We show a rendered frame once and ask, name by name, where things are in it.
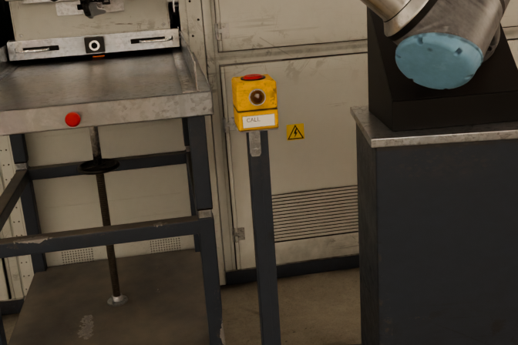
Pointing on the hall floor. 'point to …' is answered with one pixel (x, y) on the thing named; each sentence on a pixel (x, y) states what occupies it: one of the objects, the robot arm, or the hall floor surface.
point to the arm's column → (438, 242)
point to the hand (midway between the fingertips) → (88, 8)
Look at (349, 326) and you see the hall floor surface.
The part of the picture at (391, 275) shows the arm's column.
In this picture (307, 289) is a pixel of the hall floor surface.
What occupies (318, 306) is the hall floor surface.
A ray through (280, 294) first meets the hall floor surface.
